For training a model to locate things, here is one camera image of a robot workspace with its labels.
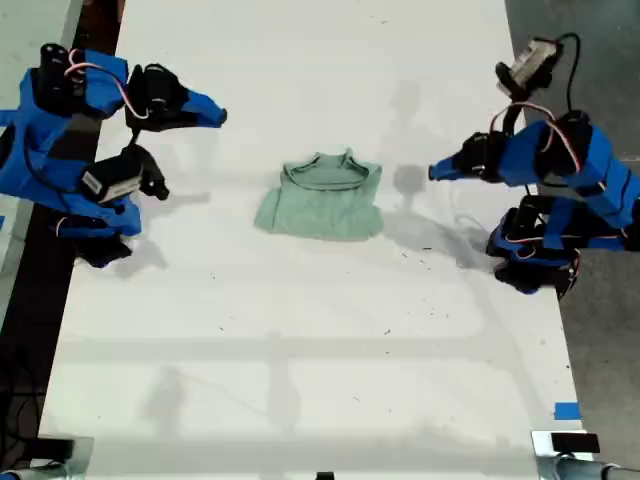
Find pale green T-shirt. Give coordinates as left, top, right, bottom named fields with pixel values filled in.
left=253, top=147, right=385, bottom=244

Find black camera box, white label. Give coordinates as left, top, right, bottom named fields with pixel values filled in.
left=81, top=144, right=171, bottom=205

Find black camera box, silver face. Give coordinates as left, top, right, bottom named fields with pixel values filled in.
left=495, top=35, right=565, bottom=97

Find grey pipe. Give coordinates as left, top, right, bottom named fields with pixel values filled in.
left=553, top=457, right=640, bottom=480

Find small black box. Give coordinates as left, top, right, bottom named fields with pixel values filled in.
left=550, top=433, right=601, bottom=454
left=35, top=436, right=76, bottom=459

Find metal table clamp bracket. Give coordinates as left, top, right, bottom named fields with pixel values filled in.
left=530, top=429, right=602, bottom=480
left=54, top=435, right=95, bottom=480

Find black floor cables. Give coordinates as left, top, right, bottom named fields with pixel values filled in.
left=0, top=382, right=45, bottom=454

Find black camera cable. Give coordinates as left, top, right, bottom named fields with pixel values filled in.
left=22, top=142, right=71, bottom=214
left=553, top=31, right=584, bottom=117

